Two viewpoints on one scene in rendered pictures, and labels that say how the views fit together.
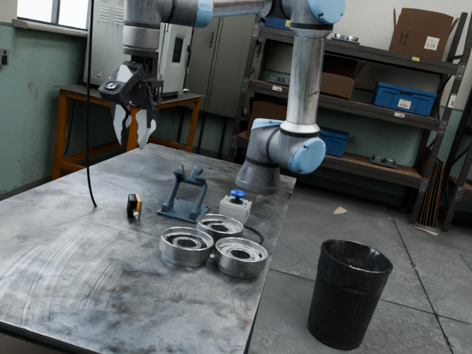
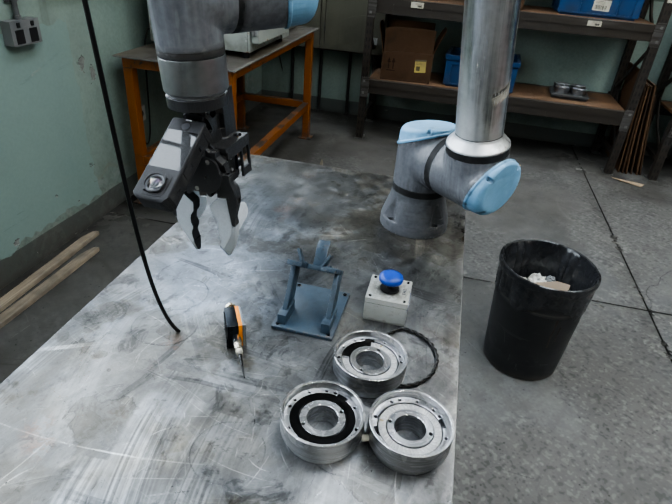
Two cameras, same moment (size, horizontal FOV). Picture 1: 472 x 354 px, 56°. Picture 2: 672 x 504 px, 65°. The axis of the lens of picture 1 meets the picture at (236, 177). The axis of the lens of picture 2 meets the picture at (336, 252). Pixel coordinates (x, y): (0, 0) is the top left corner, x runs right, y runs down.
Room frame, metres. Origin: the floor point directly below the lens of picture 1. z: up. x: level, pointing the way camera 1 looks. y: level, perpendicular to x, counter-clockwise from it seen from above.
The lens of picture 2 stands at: (0.36, 0.05, 1.34)
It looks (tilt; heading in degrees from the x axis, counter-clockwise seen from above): 31 degrees down; 2
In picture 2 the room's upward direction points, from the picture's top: 5 degrees clockwise
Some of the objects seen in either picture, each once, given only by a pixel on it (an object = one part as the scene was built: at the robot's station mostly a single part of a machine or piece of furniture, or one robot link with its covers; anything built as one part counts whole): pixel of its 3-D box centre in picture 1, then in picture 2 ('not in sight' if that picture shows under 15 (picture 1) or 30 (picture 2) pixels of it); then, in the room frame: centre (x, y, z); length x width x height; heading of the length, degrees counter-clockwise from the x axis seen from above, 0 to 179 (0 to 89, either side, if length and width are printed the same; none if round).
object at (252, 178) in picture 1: (260, 172); (416, 202); (1.42, -0.08, 0.85); 0.15 x 0.15 x 0.10
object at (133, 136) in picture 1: (137, 138); (237, 105); (3.58, 0.86, 0.39); 1.50 x 0.62 x 0.78; 171
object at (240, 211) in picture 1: (235, 208); (388, 297); (1.09, -0.02, 0.82); 0.08 x 0.07 x 0.05; 171
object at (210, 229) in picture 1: (218, 231); (369, 364); (0.92, 0.01, 0.82); 0.10 x 0.10 x 0.04
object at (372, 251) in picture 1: (345, 294); (533, 312); (1.94, -0.63, 0.21); 0.34 x 0.34 x 0.43
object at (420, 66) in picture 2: (270, 120); (410, 51); (4.53, -0.22, 0.64); 0.49 x 0.40 x 0.37; 86
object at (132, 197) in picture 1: (133, 209); (234, 337); (0.95, 0.22, 0.82); 0.17 x 0.02 x 0.04; 21
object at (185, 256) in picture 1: (186, 246); (322, 422); (0.81, 0.07, 0.82); 0.10 x 0.10 x 0.04
